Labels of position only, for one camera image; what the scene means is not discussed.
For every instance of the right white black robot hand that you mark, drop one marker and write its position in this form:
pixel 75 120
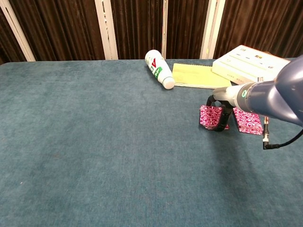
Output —
pixel 226 94

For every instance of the pink patterned packet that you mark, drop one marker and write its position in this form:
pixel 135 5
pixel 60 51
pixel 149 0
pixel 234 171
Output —
pixel 209 117
pixel 247 123

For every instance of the thick white book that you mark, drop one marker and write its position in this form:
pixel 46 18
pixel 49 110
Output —
pixel 241 63

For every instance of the yellow spiral notepad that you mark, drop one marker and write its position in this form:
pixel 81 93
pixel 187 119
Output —
pixel 196 76

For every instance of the white plastic bottle green label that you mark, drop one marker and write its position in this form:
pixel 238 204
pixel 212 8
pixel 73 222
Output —
pixel 156 66

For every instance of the blue felt table cloth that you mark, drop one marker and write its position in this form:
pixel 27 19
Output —
pixel 94 142

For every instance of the white frame post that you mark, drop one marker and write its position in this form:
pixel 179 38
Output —
pixel 213 28
pixel 16 30
pixel 164 35
pixel 105 28

